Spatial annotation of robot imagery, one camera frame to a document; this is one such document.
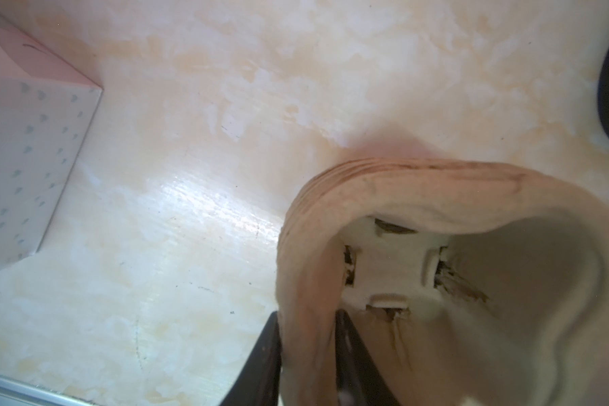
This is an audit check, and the cardboard cup carrier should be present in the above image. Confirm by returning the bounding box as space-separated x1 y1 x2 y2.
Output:
276 158 609 405

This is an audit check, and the white paper gift bag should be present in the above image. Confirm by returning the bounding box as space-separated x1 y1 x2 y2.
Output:
0 27 103 270

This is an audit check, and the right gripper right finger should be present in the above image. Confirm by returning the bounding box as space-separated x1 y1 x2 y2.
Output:
334 310 400 406

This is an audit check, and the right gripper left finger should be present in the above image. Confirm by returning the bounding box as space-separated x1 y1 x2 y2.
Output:
220 311 282 406

